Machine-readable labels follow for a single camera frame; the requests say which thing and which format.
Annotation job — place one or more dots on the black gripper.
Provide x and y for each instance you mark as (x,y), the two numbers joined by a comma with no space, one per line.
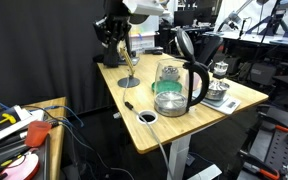
(112,25)

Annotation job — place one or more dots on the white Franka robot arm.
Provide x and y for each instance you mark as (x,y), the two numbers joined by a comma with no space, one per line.
(144,7)

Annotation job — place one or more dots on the white desk grommet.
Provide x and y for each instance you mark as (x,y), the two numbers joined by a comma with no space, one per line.
(139,118)

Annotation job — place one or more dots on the white desk leg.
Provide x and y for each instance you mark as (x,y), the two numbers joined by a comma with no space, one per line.
(179,156)

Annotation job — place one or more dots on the white box with pink lid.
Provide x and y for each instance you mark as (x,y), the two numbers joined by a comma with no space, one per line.
(144,41)

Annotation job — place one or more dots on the black computer mouse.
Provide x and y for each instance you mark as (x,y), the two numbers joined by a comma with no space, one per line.
(156,52)

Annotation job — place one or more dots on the green plate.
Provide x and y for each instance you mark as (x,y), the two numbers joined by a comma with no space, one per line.
(165,87)

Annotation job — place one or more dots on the pink plastic cup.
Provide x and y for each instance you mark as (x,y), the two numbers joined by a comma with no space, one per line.
(197,80)

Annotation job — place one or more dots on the black office chair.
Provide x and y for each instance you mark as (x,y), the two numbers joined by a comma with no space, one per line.
(210,46)

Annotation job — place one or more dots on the steel pot with lid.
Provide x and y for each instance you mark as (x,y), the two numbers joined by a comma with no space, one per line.
(217,90)

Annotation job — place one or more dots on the red plastic cup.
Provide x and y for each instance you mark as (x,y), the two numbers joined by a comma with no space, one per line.
(37,133)

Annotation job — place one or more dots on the white kitchen scale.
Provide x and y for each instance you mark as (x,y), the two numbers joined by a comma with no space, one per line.
(227,106)

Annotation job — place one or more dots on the black perforated board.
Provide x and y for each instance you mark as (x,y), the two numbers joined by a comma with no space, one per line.
(277,150)

